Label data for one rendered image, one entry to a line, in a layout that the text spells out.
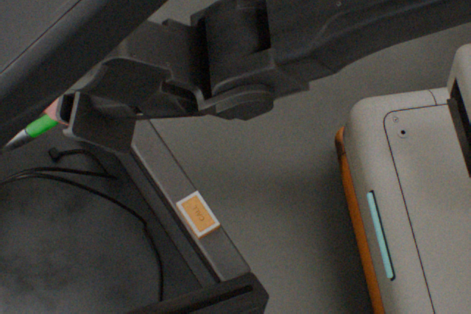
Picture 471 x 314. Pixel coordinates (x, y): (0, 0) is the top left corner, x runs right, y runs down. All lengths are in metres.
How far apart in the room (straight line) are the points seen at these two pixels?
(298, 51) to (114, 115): 0.20
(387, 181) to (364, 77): 0.48
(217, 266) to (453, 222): 0.89
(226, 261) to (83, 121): 0.37
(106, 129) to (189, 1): 1.61
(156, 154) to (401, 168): 0.87
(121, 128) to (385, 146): 1.18
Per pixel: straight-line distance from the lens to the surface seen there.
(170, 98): 0.72
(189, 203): 1.11
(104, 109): 0.78
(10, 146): 0.93
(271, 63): 0.65
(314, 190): 2.18
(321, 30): 0.64
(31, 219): 1.25
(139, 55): 0.66
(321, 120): 2.25
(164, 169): 1.14
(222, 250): 1.10
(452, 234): 1.90
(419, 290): 1.84
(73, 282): 1.22
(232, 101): 0.67
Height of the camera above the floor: 1.99
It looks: 64 degrees down
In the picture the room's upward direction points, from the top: 8 degrees clockwise
